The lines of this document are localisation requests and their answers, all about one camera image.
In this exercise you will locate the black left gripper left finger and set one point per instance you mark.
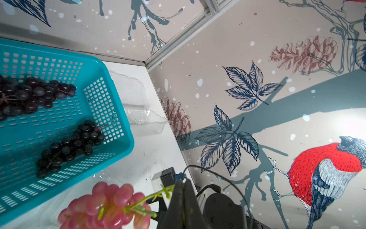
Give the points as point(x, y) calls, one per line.
point(173, 218)

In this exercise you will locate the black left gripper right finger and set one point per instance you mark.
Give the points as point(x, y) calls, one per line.
point(193, 218)

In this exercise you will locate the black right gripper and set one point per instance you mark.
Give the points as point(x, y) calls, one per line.
point(220, 212)

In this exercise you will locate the clear clamshell container back right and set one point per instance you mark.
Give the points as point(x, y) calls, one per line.
point(132, 93)

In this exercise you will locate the teal plastic basket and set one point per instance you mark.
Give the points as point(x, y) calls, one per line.
point(23, 138)

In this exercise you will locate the dark purple grape bunch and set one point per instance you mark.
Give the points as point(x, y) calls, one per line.
point(26, 98)

